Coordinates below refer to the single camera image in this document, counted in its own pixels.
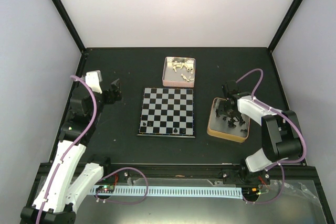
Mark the left black frame post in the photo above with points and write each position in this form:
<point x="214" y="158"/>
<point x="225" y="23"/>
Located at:
<point x="69" y="24"/>

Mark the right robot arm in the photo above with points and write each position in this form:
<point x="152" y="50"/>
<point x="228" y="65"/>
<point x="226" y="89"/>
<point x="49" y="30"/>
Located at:
<point x="281" y="138"/>

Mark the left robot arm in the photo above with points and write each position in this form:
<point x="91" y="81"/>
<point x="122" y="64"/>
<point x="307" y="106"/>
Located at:
<point x="61" y="195"/>

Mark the small green circuit board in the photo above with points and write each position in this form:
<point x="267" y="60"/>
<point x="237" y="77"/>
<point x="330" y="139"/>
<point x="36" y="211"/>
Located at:
<point x="105" y="189"/>

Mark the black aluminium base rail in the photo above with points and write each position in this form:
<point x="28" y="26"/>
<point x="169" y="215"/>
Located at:
<point x="229" y="174"/>

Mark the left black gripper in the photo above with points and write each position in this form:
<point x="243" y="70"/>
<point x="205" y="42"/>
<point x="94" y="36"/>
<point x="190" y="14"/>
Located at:
<point x="111" y="99"/>

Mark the black frame post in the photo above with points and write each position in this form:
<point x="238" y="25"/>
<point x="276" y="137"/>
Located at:
<point x="69" y="24"/>
<point x="294" y="6"/>

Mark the light blue slotted cable duct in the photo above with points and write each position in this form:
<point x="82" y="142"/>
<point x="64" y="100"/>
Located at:
<point x="172" y="191"/>

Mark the pile of white chess pieces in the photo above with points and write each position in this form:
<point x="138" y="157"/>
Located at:
<point x="184" y="70"/>

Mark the pink tin tray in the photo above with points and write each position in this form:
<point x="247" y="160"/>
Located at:
<point x="169" y="79"/>

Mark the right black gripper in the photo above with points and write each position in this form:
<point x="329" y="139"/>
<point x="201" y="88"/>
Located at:
<point x="221" y="112"/>

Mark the black and grey chessboard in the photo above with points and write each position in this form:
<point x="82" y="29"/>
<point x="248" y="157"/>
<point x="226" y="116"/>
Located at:
<point x="167" y="108"/>

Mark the yellow tin tray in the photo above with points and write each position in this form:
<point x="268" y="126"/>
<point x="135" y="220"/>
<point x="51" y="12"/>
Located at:
<point x="234" y="129"/>

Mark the right black frame post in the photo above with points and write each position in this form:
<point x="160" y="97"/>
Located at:
<point x="294" y="6"/>

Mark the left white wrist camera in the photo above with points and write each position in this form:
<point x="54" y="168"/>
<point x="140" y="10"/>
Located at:
<point x="93" y="79"/>

